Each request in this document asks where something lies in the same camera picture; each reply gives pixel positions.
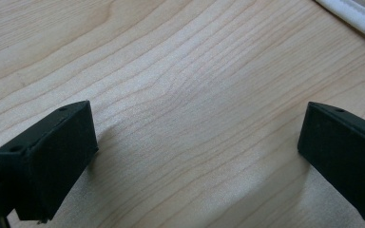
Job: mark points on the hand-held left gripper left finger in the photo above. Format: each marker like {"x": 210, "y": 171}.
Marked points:
{"x": 50, "y": 164}

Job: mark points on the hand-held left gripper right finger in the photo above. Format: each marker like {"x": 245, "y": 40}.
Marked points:
{"x": 345, "y": 158}

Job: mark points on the clear pouch with white trim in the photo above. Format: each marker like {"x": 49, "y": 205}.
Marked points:
{"x": 361, "y": 19}

